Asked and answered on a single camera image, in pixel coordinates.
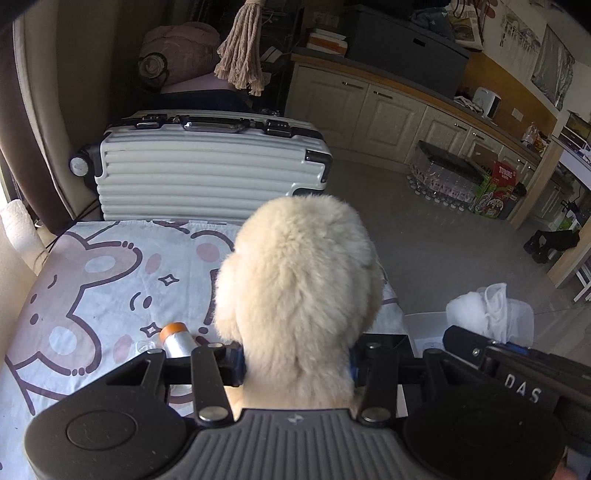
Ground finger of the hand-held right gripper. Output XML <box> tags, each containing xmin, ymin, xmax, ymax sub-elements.
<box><xmin>442</xmin><ymin>325</ymin><xmax>491</xmax><ymax>367</ymax></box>

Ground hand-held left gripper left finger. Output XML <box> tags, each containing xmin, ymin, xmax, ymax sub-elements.
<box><xmin>92</xmin><ymin>342</ymin><xmax>246</xmax><ymax>424</ymax></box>

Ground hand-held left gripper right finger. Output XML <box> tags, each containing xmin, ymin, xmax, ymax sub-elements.
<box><xmin>348</xmin><ymin>336</ymin><xmax>462</xmax><ymax>426</ymax></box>

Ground white cardboard box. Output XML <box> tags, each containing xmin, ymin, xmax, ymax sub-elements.
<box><xmin>404</xmin><ymin>312</ymin><xmax>450</xmax><ymax>360</ymax></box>

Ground orange-capped plastic film roll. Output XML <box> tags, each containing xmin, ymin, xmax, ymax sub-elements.
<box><xmin>159</xmin><ymin>322</ymin><xmax>197</xmax><ymax>409</ymax></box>

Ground cream fluffy plush toy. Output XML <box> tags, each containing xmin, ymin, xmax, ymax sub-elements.
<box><xmin>213</xmin><ymin>194</ymin><xmax>386</xmax><ymax>416</ymax></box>

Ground clear plastic bag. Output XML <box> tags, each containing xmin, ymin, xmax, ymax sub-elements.
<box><xmin>478</xmin><ymin>282</ymin><xmax>536</xmax><ymax>346</ymax></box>

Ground black shoes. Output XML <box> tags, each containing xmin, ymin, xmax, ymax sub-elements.
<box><xmin>524</xmin><ymin>228</ymin><xmax>580</xmax><ymax>265</ymax></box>

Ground green carton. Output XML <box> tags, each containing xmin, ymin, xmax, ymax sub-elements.
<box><xmin>471</xmin><ymin>173</ymin><xmax>520</xmax><ymax>217</ymax></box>

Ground pack of water bottles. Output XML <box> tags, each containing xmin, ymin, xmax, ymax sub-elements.
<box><xmin>406</xmin><ymin>141</ymin><xmax>492</xmax><ymax>213</ymax></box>

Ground cartoon printed bedsheet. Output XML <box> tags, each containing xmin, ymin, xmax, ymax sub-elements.
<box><xmin>0</xmin><ymin>218</ymin><xmax>407</xmax><ymax>462</ymax></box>

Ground red carton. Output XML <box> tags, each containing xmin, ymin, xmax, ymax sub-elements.
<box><xmin>490</xmin><ymin>161</ymin><xmax>519</xmax><ymax>188</ymax></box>

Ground white ribbed suitcase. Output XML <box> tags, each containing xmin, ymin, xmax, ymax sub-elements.
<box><xmin>69</xmin><ymin>110</ymin><xmax>334</xmax><ymax>222</ymax></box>

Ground snack bag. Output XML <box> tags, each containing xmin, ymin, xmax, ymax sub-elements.
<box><xmin>522</xmin><ymin>122</ymin><xmax>550</xmax><ymax>153</ymax></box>

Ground cream kitchen cabinet row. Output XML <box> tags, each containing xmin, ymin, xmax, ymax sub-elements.
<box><xmin>284</xmin><ymin>48</ymin><xmax>555</xmax><ymax>195</ymax></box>

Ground white countertop appliance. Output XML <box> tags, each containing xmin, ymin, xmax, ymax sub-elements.
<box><xmin>472</xmin><ymin>87</ymin><xmax>503</xmax><ymax>118</ymax></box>

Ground grey storage box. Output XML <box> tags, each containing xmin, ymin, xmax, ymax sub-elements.
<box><xmin>344</xmin><ymin>4</ymin><xmax>472</xmax><ymax>97</ymax></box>

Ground brown curtain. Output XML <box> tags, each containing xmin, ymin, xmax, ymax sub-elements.
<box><xmin>0</xmin><ymin>28</ymin><xmax>79</xmax><ymax>236</ymax></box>

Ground orange and white book stack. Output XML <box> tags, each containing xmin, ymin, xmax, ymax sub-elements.
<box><xmin>305</xmin><ymin>28</ymin><xmax>349</xmax><ymax>54</ymax></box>

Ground pink fabric bundle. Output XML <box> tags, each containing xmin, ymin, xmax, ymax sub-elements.
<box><xmin>136</xmin><ymin>21</ymin><xmax>222</xmax><ymax>90</ymax></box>

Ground beige curtain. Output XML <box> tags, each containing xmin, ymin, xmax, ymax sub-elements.
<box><xmin>14</xmin><ymin>0</ymin><xmax>153</xmax><ymax>217</ymax></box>

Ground wall poster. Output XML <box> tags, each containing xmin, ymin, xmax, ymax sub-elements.
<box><xmin>499</xmin><ymin>0</ymin><xmax>578</xmax><ymax>110</ymax></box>

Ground hanging rope mop head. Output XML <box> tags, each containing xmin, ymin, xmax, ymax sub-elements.
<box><xmin>215</xmin><ymin>0</ymin><xmax>273</xmax><ymax>97</ymax></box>

